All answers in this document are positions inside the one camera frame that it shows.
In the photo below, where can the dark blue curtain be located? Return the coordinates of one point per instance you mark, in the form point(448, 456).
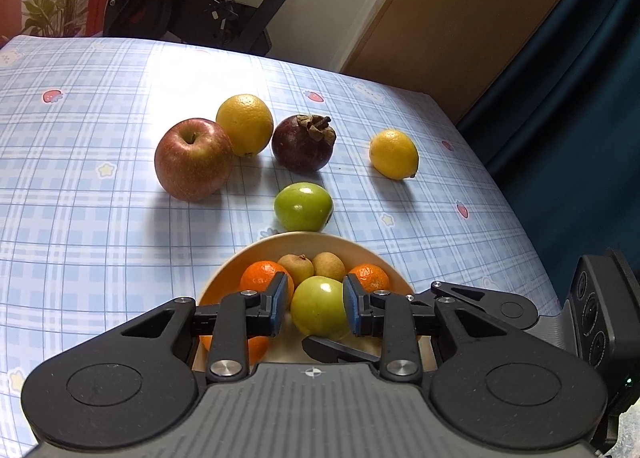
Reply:
point(575, 112)

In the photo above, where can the small mandarin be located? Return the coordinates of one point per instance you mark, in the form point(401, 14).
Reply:
point(372, 278)
point(257, 349)
point(260, 278)

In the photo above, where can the yellow lemon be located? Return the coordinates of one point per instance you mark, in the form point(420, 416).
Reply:
point(394, 155)

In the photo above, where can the blue plaid tablecloth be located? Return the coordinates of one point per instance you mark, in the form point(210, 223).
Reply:
point(100, 238)

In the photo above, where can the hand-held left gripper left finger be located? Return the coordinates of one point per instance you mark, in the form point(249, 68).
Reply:
point(280, 305)

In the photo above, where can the beige round plate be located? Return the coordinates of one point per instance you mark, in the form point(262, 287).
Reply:
point(310, 245)

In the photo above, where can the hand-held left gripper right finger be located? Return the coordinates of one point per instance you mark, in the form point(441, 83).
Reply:
point(352, 308)

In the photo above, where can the green apple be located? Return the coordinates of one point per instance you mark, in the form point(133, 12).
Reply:
point(318, 308)

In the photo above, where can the dark purple mangosteen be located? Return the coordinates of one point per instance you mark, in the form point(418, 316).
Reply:
point(302, 142)

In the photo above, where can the brown wooden panel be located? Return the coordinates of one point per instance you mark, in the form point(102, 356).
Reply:
point(450, 12)

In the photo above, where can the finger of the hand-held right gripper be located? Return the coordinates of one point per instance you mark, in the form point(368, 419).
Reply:
point(512, 313)
point(330, 352)

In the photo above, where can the brown kiwi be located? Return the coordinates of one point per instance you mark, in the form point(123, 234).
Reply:
point(329, 265)
point(296, 265)

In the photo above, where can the large orange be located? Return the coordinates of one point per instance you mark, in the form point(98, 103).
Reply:
point(245, 125)

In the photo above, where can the red apple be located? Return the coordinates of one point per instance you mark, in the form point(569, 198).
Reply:
point(192, 160)

